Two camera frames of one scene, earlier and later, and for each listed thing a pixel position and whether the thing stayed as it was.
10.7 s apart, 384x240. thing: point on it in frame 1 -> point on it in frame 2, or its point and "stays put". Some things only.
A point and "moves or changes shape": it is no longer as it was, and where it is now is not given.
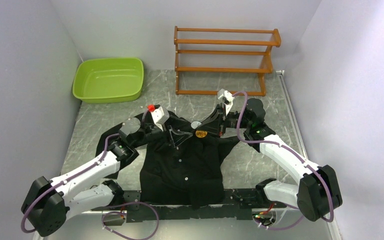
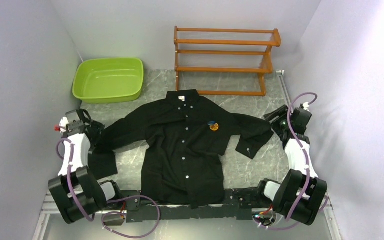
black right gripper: x=214 y=123 -> x=282 y=112
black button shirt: x=181 y=162 moves or changes shape
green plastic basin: x=111 y=79 stays put
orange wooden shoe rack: x=224 y=51 stays put
